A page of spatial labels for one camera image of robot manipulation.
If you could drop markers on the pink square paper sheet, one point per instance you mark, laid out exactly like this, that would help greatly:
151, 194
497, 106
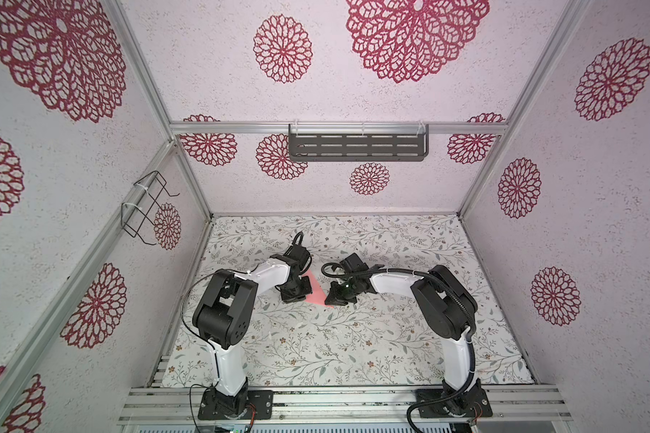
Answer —
317, 296

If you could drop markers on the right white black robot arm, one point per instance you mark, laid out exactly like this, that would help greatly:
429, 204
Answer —
446, 305

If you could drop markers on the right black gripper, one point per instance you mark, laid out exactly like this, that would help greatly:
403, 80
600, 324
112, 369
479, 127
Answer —
334, 296

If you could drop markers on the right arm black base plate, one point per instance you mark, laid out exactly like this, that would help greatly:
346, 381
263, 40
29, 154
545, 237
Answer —
472, 404

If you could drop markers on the aluminium front rail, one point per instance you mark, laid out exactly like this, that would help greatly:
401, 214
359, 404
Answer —
340, 404

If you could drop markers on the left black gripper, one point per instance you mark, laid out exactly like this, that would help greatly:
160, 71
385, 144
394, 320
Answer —
287, 298

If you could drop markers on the black wire wall rack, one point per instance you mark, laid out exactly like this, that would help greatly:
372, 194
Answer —
136, 213

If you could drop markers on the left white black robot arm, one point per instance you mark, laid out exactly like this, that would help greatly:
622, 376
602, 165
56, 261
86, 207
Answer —
223, 314

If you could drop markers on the dark grey slotted wall shelf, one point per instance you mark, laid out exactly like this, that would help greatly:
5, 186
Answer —
361, 147

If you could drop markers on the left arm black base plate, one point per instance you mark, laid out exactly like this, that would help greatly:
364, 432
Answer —
247, 405

